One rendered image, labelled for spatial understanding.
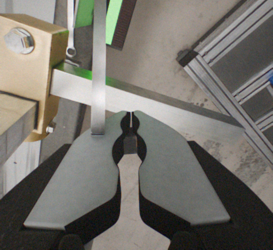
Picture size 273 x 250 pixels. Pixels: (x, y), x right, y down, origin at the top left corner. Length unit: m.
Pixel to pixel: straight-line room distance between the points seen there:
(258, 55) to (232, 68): 0.12
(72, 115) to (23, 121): 0.22
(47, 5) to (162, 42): 0.72
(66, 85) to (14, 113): 0.05
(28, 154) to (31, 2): 0.42
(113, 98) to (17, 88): 0.10
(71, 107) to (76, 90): 0.20
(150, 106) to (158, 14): 0.87
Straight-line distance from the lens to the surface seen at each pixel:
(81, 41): 0.35
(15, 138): 0.19
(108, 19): 0.34
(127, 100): 0.20
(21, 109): 0.20
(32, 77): 0.20
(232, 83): 1.01
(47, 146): 0.49
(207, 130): 0.24
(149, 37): 1.05
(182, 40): 1.08
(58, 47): 0.20
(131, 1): 0.34
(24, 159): 0.67
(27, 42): 0.19
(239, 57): 0.98
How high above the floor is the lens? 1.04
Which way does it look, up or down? 61 degrees down
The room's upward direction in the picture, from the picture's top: 178 degrees clockwise
